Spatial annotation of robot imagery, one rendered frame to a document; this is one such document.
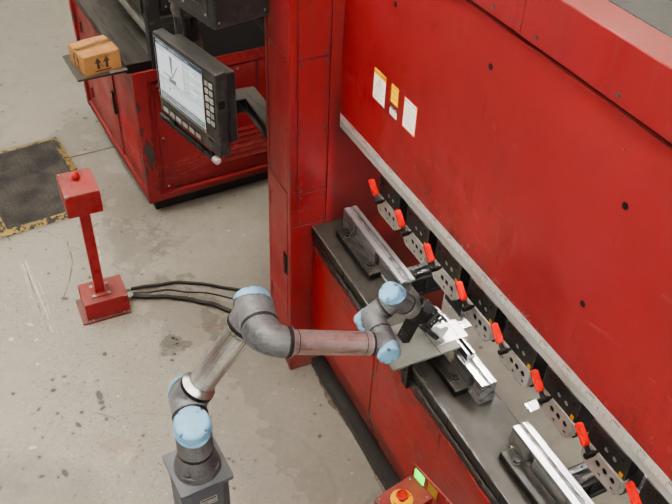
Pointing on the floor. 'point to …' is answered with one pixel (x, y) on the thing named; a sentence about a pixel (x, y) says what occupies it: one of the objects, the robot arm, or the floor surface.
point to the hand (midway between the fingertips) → (436, 334)
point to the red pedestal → (85, 198)
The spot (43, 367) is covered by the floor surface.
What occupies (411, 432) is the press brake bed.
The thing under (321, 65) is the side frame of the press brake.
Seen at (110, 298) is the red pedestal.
